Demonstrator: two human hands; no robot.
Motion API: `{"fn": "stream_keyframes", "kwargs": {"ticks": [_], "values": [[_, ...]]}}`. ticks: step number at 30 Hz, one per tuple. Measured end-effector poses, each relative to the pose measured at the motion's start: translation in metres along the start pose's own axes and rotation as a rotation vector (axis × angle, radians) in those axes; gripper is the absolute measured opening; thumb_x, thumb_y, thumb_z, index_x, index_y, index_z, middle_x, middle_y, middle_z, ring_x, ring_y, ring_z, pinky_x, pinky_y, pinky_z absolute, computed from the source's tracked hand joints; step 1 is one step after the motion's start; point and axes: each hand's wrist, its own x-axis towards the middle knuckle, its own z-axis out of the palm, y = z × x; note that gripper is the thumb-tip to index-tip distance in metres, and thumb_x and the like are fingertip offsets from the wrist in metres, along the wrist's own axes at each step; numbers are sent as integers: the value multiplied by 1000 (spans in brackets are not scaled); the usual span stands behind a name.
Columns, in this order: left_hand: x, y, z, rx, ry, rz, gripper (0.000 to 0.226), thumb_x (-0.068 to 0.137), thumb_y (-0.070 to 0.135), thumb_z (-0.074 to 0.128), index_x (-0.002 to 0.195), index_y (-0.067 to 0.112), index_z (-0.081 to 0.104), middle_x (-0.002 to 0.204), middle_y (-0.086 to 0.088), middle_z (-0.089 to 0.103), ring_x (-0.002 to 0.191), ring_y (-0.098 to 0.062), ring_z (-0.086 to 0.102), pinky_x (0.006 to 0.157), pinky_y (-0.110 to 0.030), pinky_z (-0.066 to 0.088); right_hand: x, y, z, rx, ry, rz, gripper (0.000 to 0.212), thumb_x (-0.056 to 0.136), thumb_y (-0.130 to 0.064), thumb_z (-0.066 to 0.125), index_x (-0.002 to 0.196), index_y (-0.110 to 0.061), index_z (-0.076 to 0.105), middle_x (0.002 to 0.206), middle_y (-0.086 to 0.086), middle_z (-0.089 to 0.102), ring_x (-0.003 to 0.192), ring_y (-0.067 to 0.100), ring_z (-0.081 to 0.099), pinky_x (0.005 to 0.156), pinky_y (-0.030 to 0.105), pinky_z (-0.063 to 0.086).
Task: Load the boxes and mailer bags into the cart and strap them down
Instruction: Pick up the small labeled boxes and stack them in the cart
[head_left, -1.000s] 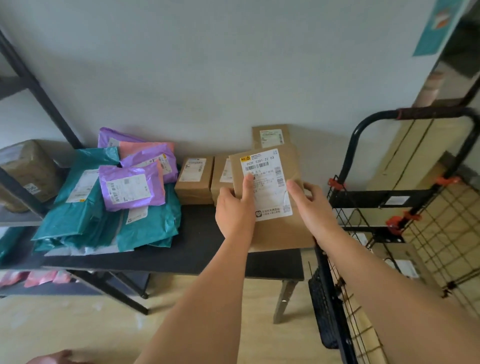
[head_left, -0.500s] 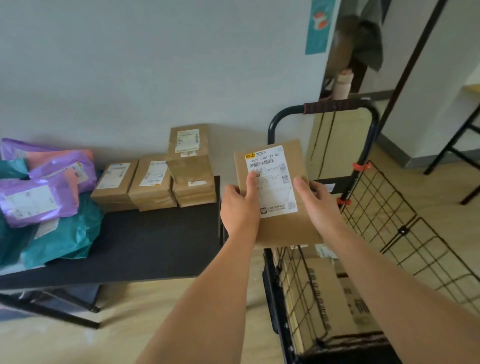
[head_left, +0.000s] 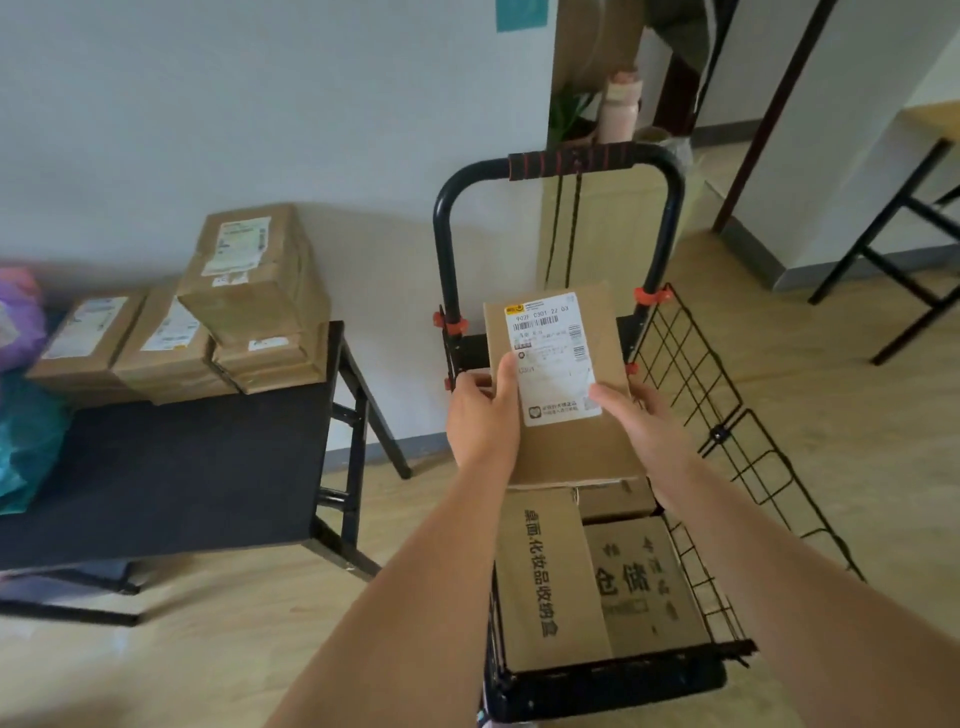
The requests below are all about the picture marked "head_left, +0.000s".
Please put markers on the person's left hand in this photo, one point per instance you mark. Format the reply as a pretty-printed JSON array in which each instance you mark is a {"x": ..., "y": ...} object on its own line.
[{"x": 484, "y": 427}]

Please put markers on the person's right hand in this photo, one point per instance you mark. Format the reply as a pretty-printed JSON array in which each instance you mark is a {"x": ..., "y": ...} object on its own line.
[{"x": 660, "y": 450}]

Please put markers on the large box with right label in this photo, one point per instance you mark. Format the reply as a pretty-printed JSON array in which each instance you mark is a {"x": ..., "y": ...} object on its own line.
[{"x": 615, "y": 502}]

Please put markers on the large box with label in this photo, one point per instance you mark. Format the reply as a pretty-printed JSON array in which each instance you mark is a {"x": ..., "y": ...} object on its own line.
[
  {"x": 615, "y": 502},
  {"x": 675, "y": 622}
]

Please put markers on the small labelled box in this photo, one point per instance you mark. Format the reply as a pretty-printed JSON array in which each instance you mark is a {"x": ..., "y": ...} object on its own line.
[{"x": 570, "y": 457}]

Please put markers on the large box with left label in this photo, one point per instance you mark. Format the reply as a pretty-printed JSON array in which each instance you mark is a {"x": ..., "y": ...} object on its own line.
[{"x": 675, "y": 622}]

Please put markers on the long cosmetics organiser box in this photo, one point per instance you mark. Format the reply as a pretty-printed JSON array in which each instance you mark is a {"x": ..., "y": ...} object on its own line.
[{"x": 525, "y": 615}]

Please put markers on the small brown cardboard box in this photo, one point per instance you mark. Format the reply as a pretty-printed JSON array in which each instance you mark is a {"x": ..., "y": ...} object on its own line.
[{"x": 262, "y": 300}]

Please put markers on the teal package short label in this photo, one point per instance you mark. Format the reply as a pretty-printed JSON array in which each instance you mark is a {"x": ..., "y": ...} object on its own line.
[{"x": 30, "y": 435}]

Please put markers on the purple mailer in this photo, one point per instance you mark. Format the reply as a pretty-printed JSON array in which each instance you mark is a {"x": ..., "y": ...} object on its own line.
[{"x": 19, "y": 337}]

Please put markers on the person's right forearm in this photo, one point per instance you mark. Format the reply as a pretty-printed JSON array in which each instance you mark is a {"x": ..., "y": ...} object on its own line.
[{"x": 810, "y": 600}]

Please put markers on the person's left forearm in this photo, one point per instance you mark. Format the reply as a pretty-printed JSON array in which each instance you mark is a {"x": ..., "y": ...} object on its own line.
[{"x": 405, "y": 615}]

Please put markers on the beige cabinet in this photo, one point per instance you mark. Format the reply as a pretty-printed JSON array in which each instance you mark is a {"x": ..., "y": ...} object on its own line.
[{"x": 622, "y": 225}]

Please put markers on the black low metal table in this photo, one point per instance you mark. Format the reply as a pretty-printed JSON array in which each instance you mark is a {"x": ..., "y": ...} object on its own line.
[{"x": 195, "y": 465}]

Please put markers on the green potted plant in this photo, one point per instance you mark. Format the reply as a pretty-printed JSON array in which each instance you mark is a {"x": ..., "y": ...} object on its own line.
[{"x": 570, "y": 116}]

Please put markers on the wooden table black legs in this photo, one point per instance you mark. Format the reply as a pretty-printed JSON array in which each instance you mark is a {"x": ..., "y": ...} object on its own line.
[{"x": 900, "y": 225}]

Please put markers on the pink bottle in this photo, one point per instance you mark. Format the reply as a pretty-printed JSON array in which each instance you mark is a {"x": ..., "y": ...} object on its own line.
[{"x": 621, "y": 112}]

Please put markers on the dark green draped cloth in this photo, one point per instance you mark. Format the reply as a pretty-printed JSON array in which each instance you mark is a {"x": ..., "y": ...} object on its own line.
[{"x": 675, "y": 30}]

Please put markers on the dark brown door frame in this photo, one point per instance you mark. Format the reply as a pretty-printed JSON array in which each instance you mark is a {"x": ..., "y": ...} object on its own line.
[{"x": 780, "y": 105}]

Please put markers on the teal wall poster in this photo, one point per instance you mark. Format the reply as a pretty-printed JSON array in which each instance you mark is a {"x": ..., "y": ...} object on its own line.
[{"x": 521, "y": 13}]

